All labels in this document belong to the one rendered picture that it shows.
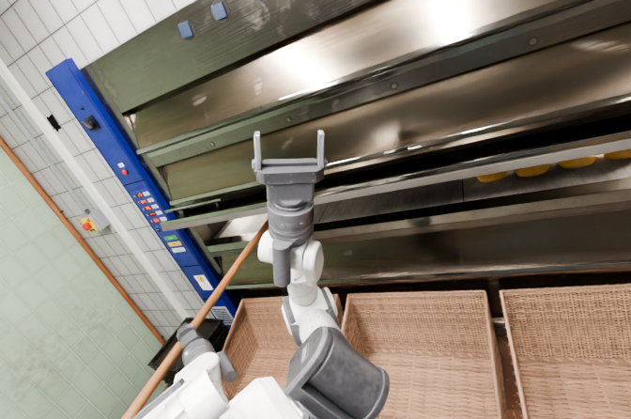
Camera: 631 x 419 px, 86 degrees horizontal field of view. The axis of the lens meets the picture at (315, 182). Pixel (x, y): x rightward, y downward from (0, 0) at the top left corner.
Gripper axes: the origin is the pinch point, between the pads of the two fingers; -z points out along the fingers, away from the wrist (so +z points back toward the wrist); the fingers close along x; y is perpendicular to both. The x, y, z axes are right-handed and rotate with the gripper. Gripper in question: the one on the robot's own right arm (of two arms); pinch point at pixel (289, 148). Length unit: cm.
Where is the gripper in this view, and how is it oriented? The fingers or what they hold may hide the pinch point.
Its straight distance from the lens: 59.5
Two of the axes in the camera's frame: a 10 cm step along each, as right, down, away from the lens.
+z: -0.2, 8.7, 4.9
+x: -9.9, 0.3, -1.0
